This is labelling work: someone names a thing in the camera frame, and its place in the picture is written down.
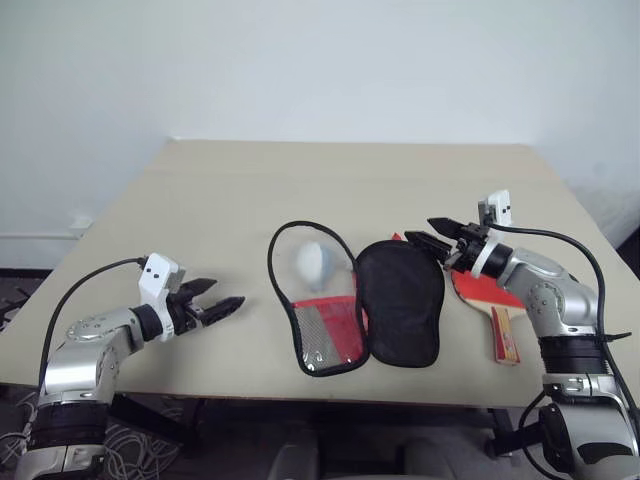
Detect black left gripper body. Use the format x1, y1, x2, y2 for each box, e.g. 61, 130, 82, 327
168, 283, 212, 334

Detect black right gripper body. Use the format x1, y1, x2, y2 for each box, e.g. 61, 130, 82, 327
443, 223, 490, 274

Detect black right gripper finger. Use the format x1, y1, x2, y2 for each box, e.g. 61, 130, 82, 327
403, 230, 455, 262
426, 216, 472, 242

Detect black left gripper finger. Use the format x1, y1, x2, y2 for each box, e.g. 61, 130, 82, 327
186, 277, 219, 302
202, 295, 247, 327

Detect black and clear paddle case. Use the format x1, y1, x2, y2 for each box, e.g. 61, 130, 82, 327
266, 219, 447, 378

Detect red table tennis paddle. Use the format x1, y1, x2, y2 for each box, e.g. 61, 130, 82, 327
388, 229, 523, 365

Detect white ball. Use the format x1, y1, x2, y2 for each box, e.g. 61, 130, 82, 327
295, 240, 337, 294

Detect grey rounded shape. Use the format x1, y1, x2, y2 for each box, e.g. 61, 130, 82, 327
232, 424, 322, 480

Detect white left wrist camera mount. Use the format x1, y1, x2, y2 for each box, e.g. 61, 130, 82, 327
137, 253, 188, 343

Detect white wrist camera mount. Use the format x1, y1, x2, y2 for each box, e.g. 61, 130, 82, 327
137, 253, 188, 343
471, 189, 514, 279

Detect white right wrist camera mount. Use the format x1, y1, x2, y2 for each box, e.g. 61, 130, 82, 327
471, 189, 514, 279

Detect black table frame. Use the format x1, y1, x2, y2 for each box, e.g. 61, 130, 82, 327
107, 392, 517, 459

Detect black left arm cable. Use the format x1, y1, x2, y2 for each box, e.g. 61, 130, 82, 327
41, 256, 149, 387

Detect tangled white floor cables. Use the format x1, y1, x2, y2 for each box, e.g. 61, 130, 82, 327
0, 387, 182, 480

